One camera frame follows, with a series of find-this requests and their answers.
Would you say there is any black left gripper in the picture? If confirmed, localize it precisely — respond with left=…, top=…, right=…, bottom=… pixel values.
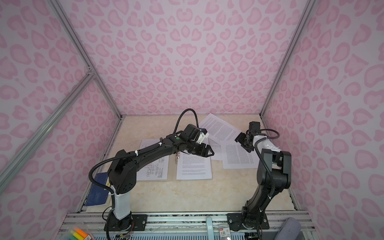
left=186, top=140, right=216, bottom=157

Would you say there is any central printed text sheet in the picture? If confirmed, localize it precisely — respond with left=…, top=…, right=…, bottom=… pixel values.
left=199, top=114, right=241, bottom=143

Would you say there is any translucent beige file folder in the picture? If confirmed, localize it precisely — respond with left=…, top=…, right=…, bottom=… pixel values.
left=134, top=137, right=214, bottom=183

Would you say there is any technical drawing paper sheet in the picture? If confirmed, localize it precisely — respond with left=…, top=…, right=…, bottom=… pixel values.
left=137, top=156, right=169, bottom=182

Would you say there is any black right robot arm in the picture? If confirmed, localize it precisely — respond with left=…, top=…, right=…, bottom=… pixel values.
left=227, top=133, right=292, bottom=232

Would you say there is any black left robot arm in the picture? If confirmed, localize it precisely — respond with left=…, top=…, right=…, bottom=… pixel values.
left=88, top=132, right=215, bottom=235

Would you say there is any small labelled plastic bag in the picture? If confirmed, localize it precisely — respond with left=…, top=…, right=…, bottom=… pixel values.
left=218, top=224, right=232, bottom=240

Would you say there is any grey foam roll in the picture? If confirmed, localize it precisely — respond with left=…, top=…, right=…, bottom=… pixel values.
left=274, top=217, right=302, bottom=240

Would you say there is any blue booklet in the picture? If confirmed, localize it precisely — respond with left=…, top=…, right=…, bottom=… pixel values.
left=85, top=173, right=109, bottom=207

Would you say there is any highlighter marker pack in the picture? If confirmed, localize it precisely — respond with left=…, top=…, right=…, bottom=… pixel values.
left=66, top=228, right=94, bottom=240

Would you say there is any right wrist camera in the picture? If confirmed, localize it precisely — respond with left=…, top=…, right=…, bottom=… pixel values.
left=248, top=121, right=262, bottom=136

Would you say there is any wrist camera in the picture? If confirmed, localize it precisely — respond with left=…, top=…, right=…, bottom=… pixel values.
left=248, top=121, right=262, bottom=136
left=183, top=124, right=209, bottom=144

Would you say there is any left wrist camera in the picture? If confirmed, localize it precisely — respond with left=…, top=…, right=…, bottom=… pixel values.
left=183, top=124, right=209, bottom=144

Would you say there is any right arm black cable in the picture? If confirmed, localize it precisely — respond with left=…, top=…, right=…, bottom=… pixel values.
left=254, top=128, right=281, bottom=199

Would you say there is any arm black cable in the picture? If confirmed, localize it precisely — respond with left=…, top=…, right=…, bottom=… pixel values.
left=254, top=128, right=281, bottom=199
left=173, top=108, right=200, bottom=134

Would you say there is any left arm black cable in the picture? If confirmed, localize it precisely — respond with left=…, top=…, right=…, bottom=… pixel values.
left=173, top=108, right=200, bottom=134

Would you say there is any right corner aluminium post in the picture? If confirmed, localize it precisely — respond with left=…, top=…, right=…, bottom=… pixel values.
left=260, top=0, right=319, bottom=120

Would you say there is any corner aluminium post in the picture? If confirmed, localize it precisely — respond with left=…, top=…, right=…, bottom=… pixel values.
left=47, top=0, right=123, bottom=120
left=260, top=0, right=319, bottom=120

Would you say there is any left corner aluminium post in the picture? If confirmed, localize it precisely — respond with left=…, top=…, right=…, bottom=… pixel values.
left=47, top=0, right=123, bottom=120

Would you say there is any diagonal aluminium frame bar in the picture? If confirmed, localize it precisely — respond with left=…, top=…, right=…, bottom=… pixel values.
left=1, top=70, right=95, bottom=193

